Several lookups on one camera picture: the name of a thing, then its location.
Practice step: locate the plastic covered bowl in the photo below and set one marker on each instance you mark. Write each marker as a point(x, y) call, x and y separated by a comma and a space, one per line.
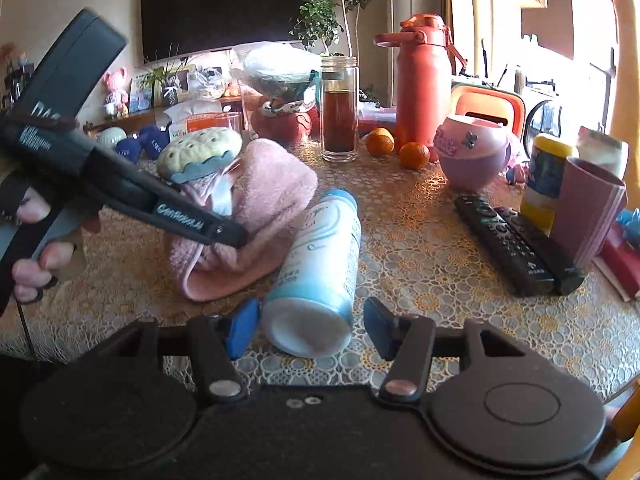
point(280, 72)

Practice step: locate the yellow canister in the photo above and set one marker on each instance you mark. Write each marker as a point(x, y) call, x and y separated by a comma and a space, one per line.
point(545, 180)

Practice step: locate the white and blue bottle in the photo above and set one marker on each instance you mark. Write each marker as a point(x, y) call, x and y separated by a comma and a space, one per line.
point(320, 265)

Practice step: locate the white pouch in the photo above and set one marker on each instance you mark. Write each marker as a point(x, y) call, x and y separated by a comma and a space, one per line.
point(602, 147)

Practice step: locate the red book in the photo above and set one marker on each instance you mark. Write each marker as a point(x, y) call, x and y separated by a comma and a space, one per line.
point(622, 260)

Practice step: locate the green potted plant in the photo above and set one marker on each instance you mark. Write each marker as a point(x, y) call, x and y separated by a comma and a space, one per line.
point(320, 20)

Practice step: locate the person's left hand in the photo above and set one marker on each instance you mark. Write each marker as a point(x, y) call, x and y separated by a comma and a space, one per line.
point(30, 272)

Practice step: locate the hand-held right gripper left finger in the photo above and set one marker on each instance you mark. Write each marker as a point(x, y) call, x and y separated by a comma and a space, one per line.
point(242, 327)

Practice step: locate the pink plush doll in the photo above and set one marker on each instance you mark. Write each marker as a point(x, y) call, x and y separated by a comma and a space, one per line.
point(116, 92)

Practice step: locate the picture frame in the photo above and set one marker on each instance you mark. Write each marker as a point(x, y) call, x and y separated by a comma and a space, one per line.
point(177, 82)

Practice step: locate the black remote control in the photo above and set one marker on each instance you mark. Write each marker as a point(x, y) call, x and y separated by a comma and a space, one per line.
point(500, 245)
point(555, 255)

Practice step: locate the pink towel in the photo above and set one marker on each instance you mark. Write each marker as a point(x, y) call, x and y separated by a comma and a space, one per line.
point(270, 190)

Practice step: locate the purple and pink round cup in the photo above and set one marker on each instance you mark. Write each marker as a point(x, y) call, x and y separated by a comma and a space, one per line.
point(470, 160)

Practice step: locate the orange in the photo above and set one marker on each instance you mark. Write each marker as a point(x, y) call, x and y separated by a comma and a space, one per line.
point(414, 155)
point(380, 141)

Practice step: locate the red pumpkin shaped pot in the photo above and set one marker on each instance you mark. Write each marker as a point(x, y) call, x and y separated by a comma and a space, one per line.
point(282, 125)

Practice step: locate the large red water jug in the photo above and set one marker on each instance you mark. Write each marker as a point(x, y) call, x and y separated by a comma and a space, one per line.
point(422, 85)

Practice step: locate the glass bottle of dark tea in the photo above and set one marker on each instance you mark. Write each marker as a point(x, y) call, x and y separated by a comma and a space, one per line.
point(340, 120)

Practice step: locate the clear drinking glass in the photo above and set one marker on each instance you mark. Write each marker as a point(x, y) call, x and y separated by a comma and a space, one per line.
point(227, 122)

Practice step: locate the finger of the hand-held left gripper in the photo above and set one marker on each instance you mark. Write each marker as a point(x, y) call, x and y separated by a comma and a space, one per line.
point(200, 222)

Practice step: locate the lotus pod plush toy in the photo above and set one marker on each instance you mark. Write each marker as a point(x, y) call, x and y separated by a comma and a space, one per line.
point(200, 152)

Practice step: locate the black television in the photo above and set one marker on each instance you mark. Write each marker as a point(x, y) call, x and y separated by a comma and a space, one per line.
point(220, 10)

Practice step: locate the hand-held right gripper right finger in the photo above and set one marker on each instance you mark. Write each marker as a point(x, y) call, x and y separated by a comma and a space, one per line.
point(380, 330)

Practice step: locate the tissue pack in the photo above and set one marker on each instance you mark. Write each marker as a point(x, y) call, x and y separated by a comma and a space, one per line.
point(192, 117)

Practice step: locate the pink ribbed cup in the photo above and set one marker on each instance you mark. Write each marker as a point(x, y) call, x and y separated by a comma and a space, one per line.
point(587, 210)

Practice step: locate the blue dumbbell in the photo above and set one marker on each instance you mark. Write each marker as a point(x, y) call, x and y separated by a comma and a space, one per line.
point(145, 142)

